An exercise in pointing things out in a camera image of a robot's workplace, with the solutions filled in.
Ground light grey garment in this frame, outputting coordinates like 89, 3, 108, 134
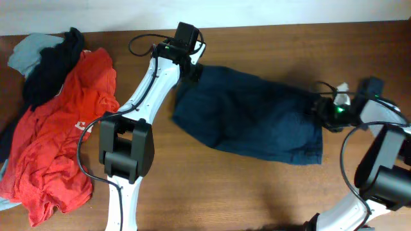
0, 33, 67, 212

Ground red t-shirt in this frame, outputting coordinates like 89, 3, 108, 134
1, 48, 119, 227

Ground left black cable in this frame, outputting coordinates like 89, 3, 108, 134
76, 24, 206, 231

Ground black cable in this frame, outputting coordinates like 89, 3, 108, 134
311, 80, 411, 231
76, 24, 206, 231

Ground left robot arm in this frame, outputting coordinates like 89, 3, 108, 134
99, 22, 206, 230

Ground right black cable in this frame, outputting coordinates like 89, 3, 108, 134
311, 80, 411, 231

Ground black garment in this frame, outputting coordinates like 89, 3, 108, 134
1, 28, 84, 163

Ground navy blue shorts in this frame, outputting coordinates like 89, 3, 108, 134
172, 66, 323, 166

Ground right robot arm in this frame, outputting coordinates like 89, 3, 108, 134
302, 77, 410, 231

